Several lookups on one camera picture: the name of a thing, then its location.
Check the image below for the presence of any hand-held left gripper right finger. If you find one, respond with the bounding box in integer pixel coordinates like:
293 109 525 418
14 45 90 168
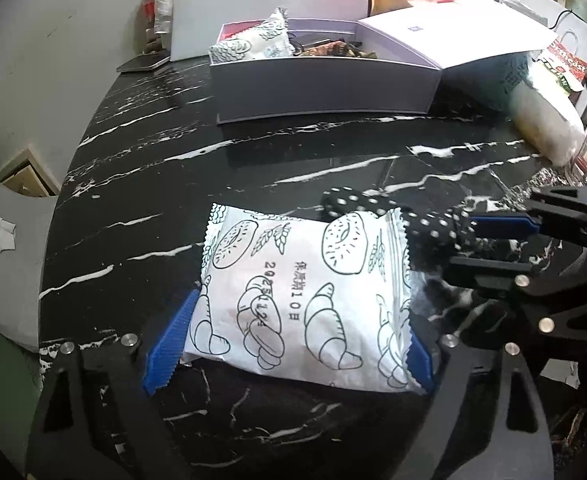
406 330 555 480

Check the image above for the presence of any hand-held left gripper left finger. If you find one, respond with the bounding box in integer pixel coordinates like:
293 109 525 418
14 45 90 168
25 289 203 480

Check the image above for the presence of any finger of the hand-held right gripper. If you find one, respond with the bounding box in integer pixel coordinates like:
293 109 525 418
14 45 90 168
443 255 541 303
468 184 587 252

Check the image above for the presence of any black polka dot headband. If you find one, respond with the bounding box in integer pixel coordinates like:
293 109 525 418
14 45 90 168
319 187 479 262

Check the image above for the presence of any white bread packet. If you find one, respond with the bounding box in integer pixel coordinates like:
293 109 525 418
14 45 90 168
209 7 297 65
180 203 427 396

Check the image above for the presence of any white gift box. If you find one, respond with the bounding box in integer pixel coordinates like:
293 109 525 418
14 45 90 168
208 0 559 126

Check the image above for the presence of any green gold snack wrapper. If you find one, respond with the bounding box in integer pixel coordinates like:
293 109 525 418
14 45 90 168
303 39 379 59

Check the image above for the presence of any clear bag with white contents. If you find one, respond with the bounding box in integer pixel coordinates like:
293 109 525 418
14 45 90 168
508 62 587 167

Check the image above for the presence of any teal bag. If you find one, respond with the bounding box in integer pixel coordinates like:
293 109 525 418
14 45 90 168
442 52 532 112

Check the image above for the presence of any grey chair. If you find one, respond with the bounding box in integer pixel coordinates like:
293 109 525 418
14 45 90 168
0 159 60 352

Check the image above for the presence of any red gift bag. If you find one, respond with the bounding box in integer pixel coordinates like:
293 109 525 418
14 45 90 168
538 39 587 94

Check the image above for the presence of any white paper bag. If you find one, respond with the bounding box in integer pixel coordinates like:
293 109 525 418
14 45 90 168
498 0 587 81

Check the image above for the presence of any smartphone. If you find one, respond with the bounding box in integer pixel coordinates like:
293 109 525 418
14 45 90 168
116 53 171 74

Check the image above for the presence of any dark lidded jar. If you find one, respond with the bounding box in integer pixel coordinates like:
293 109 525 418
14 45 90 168
140 0 170 54

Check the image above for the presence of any crumpled clear plastic bag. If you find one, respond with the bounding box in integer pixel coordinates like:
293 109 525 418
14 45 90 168
153 0 176 37

